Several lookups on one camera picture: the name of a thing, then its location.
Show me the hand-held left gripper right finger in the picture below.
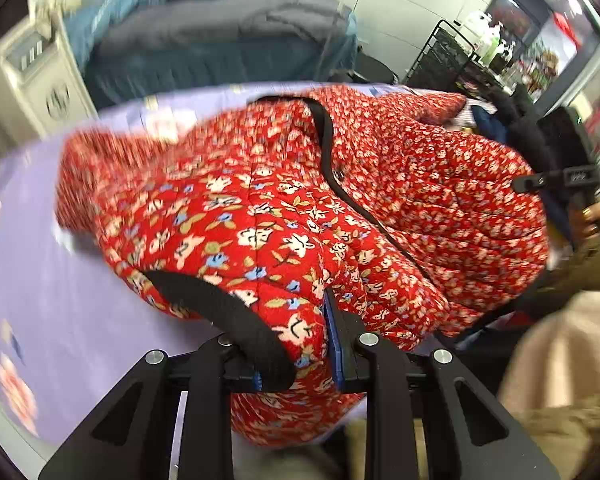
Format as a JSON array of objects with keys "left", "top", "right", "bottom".
[{"left": 323, "top": 290, "right": 561, "bottom": 480}]

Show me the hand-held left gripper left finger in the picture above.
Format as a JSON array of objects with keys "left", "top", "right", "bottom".
[{"left": 39, "top": 334, "right": 262, "bottom": 480}]

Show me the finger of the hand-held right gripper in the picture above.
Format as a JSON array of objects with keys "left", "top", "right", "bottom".
[{"left": 511, "top": 172, "right": 549, "bottom": 195}]

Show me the red floral padded jacket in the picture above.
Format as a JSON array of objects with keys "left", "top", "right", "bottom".
[{"left": 55, "top": 85, "right": 551, "bottom": 448}]

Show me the person's right forearm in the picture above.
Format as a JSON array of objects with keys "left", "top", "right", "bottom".
[{"left": 522, "top": 222, "right": 600, "bottom": 322}]

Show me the pile of dark clothes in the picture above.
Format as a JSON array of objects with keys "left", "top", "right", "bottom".
[{"left": 467, "top": 82, "right": 548, "bottom": 161}]

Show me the person's right hand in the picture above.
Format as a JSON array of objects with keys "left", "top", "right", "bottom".
[{"left": 570, "top": 199, "right": 600, "bottom": 242}]

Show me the green plastic bottle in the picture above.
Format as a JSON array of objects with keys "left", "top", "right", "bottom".
[{"left": 480, "top": 26, "right": 503, "bottom": 67}]

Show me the white plastic bottle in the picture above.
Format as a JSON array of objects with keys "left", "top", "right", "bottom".
[{"left": 461, "top": 10, "right": 496, "bottom": 50}]

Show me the black metal rack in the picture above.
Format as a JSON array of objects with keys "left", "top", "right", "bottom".
[{"left": 405, "top": 19, "right": 511, "bottom": 93}]

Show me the purple floral bed sheet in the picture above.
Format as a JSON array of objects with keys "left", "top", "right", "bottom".
[{"left": 0, "top": 81, "right": 416, "bottom": 441}]

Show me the person's beige clothing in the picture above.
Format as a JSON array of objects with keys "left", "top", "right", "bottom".
[{"left": 497, "top": 290, "right": 600, "bottom": 476}]

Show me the dark blue bed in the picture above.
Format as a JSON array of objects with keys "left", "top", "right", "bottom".
[{"left": 82, "top": 12, "right": 361, "bottom": 111}]

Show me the dark blue jacket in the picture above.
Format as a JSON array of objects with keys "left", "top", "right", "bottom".
[{"left": 97, "top": 0, "right": 353, "bottom": 58}]

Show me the white appliance with control panel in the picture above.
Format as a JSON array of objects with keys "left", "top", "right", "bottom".
[{"left": 0, "top": 0, "right": 98, "bottom": 133}]

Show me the teal quilted blanket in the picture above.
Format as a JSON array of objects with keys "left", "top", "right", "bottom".
[{"left": 62, "top": 0, "right": 232, "bottom": 68}]

